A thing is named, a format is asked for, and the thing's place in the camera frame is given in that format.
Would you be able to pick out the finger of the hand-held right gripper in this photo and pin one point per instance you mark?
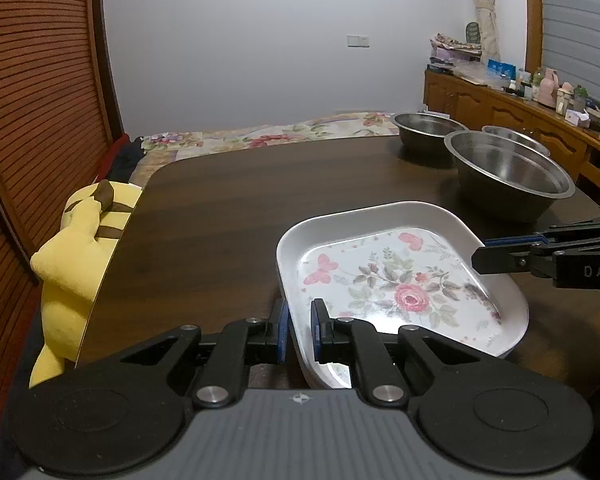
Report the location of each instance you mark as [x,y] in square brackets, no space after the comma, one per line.
[515,241]
[505,260]

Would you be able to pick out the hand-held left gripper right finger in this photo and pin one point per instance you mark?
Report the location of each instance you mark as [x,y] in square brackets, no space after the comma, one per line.
[318,332]

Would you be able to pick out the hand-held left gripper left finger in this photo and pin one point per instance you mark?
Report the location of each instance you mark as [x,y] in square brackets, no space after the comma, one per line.
[281,332]

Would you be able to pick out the large steel bowl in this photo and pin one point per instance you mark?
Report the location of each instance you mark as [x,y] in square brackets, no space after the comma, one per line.
[510,175]

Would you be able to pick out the white floral square plate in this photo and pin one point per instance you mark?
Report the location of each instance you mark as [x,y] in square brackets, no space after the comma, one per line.
[380,270]

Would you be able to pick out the medium steel bowl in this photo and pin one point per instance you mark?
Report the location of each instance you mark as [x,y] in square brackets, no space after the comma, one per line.
[517,136]
[430,132]

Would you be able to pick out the wooden sideboard cabinet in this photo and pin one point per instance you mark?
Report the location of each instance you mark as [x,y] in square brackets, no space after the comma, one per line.
[490,107]

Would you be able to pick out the tissue box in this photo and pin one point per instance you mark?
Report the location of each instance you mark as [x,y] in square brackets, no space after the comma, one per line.
[577,117]

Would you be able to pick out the pink thermos bottle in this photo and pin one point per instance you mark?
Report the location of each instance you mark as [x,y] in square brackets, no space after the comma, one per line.
[549,89]

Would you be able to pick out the blue box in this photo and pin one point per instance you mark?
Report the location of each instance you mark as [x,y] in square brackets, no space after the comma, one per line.
[501,67]

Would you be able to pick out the floral blanket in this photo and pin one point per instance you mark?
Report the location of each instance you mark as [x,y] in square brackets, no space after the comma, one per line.
[260,137]

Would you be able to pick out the bottles and clutter on sideboard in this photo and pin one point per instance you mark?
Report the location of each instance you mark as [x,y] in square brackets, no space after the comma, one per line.
[452,50]

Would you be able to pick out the yellow plush toy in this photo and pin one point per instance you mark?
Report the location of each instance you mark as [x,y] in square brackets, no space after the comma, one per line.
[75,260]

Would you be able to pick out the grey window blind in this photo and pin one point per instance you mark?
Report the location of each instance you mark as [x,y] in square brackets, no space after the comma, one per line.
[580,25]

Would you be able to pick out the dark clothes pile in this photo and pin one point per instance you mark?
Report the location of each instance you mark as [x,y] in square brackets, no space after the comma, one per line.
[125,157]

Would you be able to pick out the cream curtain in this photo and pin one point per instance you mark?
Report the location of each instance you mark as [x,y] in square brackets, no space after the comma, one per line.
[482,5]

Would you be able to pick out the louvered wooden wardrobe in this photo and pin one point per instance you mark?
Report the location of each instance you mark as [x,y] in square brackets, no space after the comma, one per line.
[35,135]

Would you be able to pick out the wooden window frame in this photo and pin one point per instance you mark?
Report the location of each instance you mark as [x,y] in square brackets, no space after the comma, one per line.
[532,15]

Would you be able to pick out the white wall switch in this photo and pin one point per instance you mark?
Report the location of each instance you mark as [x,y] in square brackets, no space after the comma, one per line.
[357,40]

